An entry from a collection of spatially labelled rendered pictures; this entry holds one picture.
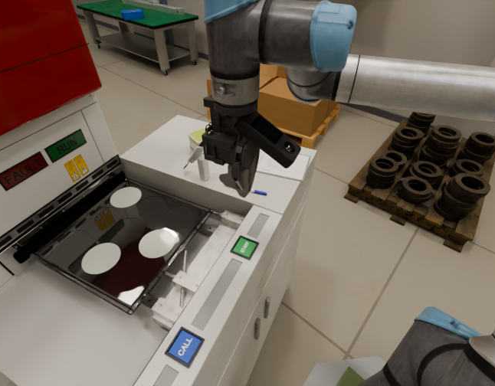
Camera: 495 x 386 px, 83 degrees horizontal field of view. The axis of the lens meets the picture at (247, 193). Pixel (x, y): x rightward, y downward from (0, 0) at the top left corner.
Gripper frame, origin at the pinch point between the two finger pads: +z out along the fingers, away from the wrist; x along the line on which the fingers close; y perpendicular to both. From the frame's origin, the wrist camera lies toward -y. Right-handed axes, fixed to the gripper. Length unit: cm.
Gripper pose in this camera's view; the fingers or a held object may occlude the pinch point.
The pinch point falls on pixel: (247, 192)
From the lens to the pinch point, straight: 57.9
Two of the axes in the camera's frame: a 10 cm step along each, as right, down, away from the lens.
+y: -9.0, -3.0, 3.2
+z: 0.0, 7.3, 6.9
